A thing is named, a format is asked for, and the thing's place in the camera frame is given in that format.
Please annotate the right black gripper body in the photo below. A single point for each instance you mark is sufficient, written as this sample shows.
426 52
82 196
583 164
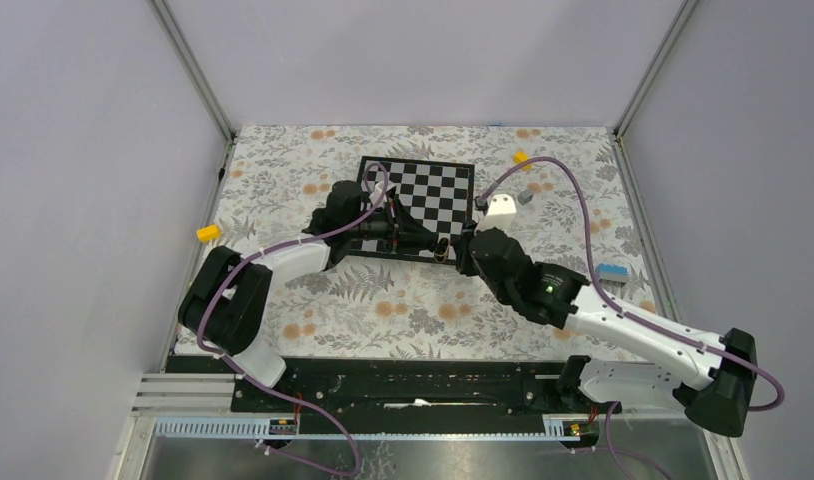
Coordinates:
467 264

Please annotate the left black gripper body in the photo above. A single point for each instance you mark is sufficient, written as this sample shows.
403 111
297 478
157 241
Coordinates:
395 227

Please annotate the black earbud charging case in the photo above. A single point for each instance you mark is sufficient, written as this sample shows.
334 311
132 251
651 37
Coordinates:
441 251

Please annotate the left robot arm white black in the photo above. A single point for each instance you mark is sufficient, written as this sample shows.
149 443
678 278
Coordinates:
225 304

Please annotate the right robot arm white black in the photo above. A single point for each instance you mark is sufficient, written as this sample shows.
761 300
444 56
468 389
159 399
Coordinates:
707 376

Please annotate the black white checkerboard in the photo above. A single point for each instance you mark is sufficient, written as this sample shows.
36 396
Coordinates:
439 194

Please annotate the small grey block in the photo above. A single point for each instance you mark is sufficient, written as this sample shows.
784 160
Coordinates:
525 197

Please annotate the floral patterned table mat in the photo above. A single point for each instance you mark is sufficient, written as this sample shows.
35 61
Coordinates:
368 307

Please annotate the blue grey lego block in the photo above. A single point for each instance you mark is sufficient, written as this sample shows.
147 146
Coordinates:
612 274

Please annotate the yellow block right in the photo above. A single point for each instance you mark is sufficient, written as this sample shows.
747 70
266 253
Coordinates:
520 158

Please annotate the yellow block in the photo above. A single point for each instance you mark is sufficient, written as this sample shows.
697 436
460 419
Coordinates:
208 233
520 158

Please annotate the yellow block left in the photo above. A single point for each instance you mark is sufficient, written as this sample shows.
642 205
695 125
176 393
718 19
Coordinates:
208 233

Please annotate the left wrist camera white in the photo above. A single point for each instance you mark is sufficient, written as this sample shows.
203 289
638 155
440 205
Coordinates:
382 194

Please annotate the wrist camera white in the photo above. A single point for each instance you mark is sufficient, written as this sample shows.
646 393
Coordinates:
500 213
382 194

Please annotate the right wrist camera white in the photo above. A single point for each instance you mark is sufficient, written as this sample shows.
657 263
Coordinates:
500 213

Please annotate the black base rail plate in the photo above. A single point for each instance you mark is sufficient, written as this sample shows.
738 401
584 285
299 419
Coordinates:
415 397

